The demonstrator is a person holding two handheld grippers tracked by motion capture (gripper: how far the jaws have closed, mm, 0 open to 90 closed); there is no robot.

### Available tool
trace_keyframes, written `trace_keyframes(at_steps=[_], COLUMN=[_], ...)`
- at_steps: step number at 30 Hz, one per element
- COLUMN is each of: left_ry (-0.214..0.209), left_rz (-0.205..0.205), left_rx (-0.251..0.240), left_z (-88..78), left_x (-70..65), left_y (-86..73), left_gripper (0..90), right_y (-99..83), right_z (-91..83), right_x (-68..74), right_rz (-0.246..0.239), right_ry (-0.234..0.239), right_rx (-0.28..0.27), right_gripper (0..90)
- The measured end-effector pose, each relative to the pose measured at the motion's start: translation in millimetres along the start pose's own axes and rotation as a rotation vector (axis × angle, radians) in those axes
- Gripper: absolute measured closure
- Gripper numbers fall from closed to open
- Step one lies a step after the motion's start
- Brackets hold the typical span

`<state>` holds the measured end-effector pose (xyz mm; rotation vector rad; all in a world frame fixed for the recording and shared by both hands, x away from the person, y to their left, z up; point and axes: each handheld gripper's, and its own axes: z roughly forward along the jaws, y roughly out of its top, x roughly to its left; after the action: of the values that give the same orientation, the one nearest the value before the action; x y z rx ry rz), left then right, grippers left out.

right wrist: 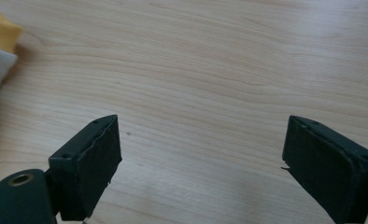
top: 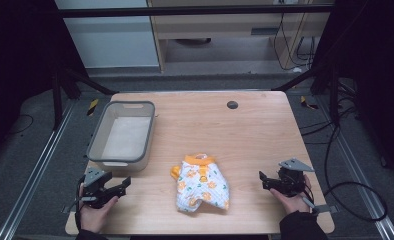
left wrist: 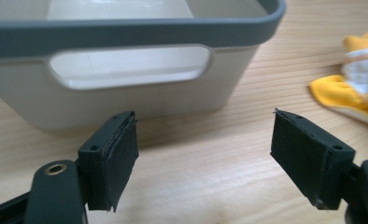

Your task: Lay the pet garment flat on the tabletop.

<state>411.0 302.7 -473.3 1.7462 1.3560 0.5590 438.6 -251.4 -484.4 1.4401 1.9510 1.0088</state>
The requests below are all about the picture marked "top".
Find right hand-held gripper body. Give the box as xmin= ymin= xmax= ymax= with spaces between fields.
xmin=270 ymin=157 xmax=316 ymax=198

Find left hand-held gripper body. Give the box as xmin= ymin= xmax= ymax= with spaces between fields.
xmin=80 ymin=166 xmax=120 ymax=210

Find orange white floral doll dress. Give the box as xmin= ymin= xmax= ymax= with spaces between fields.
xmin=169 ymin=152 xmax=231 ymax=214

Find person's right hand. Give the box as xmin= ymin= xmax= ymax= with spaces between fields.
xmin=269 ymin=174 xmax=313 ymax=216

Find person's left hand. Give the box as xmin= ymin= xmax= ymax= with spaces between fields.
xmin=78 ymin=184 xmax=120 ymax=234

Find grey tape strip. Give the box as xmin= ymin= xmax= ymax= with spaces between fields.
xmin=314 ymin=203 xmax=339 ymax=215
xmin=61 ymin=204 xmax=83 ymax=215

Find grey plastic basket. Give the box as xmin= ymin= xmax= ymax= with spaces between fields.
xmin=85 ymin=100 xmax=157 ymax=174

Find yellow black floor tape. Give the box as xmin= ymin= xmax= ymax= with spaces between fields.
xmin=299 ymin=95 xmax=320 ymax=111
xmin=86 ymin=98 xmax=100 ymax=117

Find black metal stand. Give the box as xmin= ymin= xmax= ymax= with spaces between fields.
xmin=50 ymin=63 xmax=120 ymax=132
xmin=272 ymin=59 xmax=342 ymax=127

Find white cabinet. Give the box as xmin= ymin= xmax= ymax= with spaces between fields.
xmin=54 ymin=0 xmax=160 ymax=70

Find black curtain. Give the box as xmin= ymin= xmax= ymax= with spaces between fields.
xmin=0 ymin=0 xmax=88 ymax=164
xmin=312 ymin=0 xmax=394 ymax=185

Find light wooden desk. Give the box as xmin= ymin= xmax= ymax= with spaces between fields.
xmin=146 ymin=0 xmax=333 ymax=73

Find right hand-held gripper cable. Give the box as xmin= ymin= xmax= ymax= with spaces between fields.
xmin=300 ymin=189 xmax=317 ymax=215

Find metal floor rail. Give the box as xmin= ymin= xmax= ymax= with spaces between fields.
xmin=0 ymin=99 xmax=77 ymax=240
xmin=317 ymin=95 xmax=394 ymax=240

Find black looped floor cable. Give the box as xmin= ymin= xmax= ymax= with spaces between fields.
xmin=299 ymin=122 xmax=389 ymax=223

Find thin black floor cable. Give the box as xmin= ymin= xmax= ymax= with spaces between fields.
xmin=4 ymin=113 xmax=35 ymax=138

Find black cables under desk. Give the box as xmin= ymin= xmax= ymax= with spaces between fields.
xmin=272 ymin=12 xmax=317 ymax=72

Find black horizontal frame bar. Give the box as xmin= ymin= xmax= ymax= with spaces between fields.
xmin=56 ymin=4 xmax=335 ymax=18

